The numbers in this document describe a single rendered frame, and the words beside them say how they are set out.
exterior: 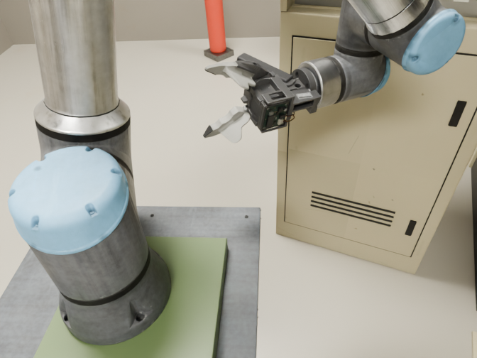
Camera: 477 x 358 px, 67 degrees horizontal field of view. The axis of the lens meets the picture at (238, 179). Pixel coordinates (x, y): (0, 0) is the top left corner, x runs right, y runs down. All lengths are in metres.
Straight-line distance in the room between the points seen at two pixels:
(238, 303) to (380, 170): 0.67
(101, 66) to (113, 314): 0.37
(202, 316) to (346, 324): 0.80
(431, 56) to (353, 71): 0.17
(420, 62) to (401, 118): 0.51
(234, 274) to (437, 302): 0.93
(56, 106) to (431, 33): 0.54
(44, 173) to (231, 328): 0.39
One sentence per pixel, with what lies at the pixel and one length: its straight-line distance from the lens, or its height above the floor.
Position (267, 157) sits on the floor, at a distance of 1.93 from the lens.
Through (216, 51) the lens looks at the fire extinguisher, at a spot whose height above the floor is 0.06.
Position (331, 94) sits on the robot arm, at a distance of 0.70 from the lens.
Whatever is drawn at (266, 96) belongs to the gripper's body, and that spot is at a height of 0.91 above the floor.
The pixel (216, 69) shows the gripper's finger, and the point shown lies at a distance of 0.60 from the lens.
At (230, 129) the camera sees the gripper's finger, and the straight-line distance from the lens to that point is 0.68.
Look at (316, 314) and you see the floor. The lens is 1.38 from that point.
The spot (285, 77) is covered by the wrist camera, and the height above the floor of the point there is 0.91.
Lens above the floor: 1.22
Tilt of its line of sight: 42 degrees down
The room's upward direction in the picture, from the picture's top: 4 degrees counter-clockwise
